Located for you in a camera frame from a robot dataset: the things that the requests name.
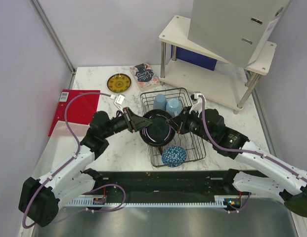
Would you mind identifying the blue folder under shelf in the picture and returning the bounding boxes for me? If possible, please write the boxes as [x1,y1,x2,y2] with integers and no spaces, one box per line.
[175,46,217,71]

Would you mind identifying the black wire dish rack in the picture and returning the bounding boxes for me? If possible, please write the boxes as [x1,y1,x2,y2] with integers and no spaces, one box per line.
[140,87,206,167]

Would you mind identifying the yellow patterned plate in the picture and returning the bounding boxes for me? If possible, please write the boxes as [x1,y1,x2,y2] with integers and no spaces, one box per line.
[107,74,132,93]

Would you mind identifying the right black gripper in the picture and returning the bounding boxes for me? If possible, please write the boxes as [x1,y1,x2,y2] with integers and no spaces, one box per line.
[166,106,215,144]

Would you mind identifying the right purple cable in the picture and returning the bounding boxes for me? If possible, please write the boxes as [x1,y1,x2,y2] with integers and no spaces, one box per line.
[197,95,307,186]

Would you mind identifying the clear plastic sleeve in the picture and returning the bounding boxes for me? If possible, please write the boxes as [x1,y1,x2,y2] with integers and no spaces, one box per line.
[33,121,78,178]

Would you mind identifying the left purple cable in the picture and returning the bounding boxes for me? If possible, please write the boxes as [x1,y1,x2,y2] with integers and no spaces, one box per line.
[22,91,126,229]

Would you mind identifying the floral cover book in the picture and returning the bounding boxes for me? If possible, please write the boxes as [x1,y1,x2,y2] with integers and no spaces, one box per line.
[130,63,161,92]

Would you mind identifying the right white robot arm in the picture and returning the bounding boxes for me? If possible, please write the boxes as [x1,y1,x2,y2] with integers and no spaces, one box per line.
[166,107,307,217]

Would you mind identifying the blue white patterned bowl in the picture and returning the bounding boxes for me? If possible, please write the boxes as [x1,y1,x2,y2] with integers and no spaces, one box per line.
[162,146,187,167]

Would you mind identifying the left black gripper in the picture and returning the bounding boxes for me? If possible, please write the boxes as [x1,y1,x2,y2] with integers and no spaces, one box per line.
[102,107,153,138]

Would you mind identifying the red plastic folder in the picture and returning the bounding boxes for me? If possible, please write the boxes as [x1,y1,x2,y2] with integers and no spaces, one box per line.
[48,89,100,136]

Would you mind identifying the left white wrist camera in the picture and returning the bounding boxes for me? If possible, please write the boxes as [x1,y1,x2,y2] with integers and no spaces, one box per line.
[110,94,125,111]

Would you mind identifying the purple cable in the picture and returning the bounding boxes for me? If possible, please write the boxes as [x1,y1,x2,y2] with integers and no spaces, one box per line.
[197,95,307,186]
[22,91,126,229]

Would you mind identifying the white two-tier shelf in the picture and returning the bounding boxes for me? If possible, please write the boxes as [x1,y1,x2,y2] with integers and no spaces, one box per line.
[159,15,276,114]

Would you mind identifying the black plate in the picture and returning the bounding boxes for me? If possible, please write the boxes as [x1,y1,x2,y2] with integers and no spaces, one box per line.
[139,109,175,147]

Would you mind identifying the white cable duct rail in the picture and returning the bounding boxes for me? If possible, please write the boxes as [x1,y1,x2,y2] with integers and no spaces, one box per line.
[66,195,250,207]

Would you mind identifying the blue plastic tumbler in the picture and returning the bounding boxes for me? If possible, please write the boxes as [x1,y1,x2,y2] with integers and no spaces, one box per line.
[153,94,167,111]

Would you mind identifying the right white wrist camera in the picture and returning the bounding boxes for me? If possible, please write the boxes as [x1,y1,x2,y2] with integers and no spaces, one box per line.
[189,91,206,113]

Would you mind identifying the grey ring binder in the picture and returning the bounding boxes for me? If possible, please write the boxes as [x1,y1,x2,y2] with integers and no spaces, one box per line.
[188,0,290,68]

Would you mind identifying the light blue ceramic mug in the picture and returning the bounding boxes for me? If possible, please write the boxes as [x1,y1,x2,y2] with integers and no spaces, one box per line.
[166,98,182,117]

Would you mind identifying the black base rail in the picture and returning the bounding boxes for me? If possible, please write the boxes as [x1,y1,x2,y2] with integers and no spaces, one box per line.
[94,171,239,202]

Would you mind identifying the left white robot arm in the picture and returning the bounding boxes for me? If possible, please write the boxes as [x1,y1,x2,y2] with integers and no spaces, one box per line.
[18,107,153,229]

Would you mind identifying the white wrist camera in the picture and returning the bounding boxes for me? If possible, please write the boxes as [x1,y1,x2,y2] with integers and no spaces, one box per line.
[110,94,125,111]
[189,91,206,113]

